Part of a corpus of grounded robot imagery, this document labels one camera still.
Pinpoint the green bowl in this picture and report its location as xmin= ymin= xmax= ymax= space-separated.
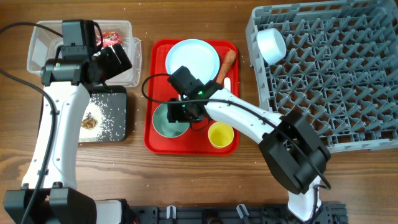
xmin=152 ymin=104 xmax=189 ymax=138

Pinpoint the yellow cup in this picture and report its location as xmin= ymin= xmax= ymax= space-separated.
xmin=208 ymin=121 xmax=234 ymax=149

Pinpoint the white rice pile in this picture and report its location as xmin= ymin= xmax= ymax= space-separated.
xmin=79 ymin=93 xmax=127 ymax=142

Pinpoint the brown food scrap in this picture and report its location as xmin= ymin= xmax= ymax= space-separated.
xmin=81 ymin=117 xmax=97 ymax=129

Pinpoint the light blue bowl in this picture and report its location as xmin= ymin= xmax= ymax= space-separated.
xmin=257 ymin=28 xmax=287 ymax=65

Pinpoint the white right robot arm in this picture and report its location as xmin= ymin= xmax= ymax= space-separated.
xmin=167 ymin=66 xmax=331 ymax=223

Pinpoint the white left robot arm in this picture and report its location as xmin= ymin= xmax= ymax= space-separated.
xmin=4 ymin=20 xmax=137 ymax=223

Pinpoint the black food waste tray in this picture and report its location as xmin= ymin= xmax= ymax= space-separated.
xmin=44 ymin=82 xmax=127 ymax=142

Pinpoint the clear plastic waste bin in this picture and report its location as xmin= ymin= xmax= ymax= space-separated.
xmin=26 ymin=20 xmax=142 ymax=87

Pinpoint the grey dishwasher rack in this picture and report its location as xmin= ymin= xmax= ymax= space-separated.
xmin=246 ymin=1 xmax=397 ymax=152

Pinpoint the red snack wrapper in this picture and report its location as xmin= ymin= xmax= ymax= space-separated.
xmin=97 ymin=31 xmax=123 ymax=47

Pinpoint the red serving tray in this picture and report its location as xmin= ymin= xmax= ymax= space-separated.
xmin=144 ymin=39 xmax=239 ymax=156

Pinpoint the white plastic spoon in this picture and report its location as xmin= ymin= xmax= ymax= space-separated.
xmin=223 ymin=77 xmax=231 ymax=91

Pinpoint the large light blue plate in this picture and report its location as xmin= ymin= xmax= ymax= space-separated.
xmin=165 ymin=39 xmax=220 ymax=84

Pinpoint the orange carrot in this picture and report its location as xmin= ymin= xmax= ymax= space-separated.
xmin=216 ymin=50 xmax=237 ymax=84

